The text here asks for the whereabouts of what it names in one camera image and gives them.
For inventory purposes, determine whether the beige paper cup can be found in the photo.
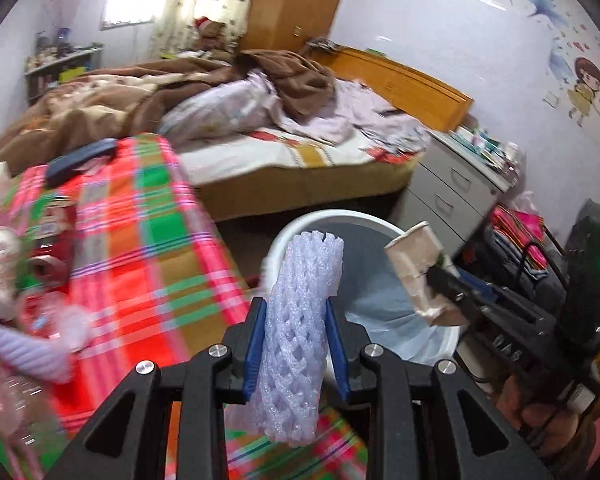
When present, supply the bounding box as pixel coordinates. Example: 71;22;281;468
385;221;468;326

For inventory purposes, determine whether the white foam fruit net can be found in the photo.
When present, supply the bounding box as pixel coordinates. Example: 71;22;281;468
254;231;344;446

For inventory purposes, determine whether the white round trash bin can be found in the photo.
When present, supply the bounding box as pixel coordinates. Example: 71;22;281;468
260;209;460;365

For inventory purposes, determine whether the person's right hand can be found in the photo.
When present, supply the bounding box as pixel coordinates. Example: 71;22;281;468
496;376;595;462

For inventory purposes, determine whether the clear plastic bottle red cap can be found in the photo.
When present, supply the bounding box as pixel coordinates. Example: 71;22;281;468
0;365;47;479

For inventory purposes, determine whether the pile of colourful clothes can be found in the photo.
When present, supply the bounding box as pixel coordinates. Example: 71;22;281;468
483;204;565;310

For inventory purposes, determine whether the plaid colourful tablecloth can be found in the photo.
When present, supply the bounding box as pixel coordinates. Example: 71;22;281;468
0;134;367;479

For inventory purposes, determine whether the grey drawer nightstand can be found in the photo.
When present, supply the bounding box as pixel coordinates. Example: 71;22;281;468
390;131;512;256

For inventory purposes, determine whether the red milk drink can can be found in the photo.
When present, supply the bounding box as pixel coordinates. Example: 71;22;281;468
28;196;78;289

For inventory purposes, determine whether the wooden bed headboard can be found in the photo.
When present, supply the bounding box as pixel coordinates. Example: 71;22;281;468
309;48;474;132

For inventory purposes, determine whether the dark blue glasses case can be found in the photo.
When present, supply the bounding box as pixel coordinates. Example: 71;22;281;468
44;138;118;188

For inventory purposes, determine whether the pink crumpled bedsheet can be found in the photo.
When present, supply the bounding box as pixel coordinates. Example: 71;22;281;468
274;79;430;155

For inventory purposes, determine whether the brown fleece blanket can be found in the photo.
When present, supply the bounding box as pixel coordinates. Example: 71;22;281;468
0;50;336;177

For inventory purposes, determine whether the white patterned pillow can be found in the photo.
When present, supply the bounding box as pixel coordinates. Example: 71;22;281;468
157;70;282;148

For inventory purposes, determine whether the grey shelf with clutter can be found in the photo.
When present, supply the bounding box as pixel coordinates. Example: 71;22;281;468
23;27;104;105

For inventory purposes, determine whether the teddy bear with santa hat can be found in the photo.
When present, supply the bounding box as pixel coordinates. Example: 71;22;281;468
193;16;233;62

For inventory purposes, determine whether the wooden wardrobe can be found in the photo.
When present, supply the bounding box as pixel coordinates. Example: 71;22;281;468
238;0;340;52

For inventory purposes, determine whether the floral window curtain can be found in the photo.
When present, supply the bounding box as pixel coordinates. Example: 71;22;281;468
148;0;251;58

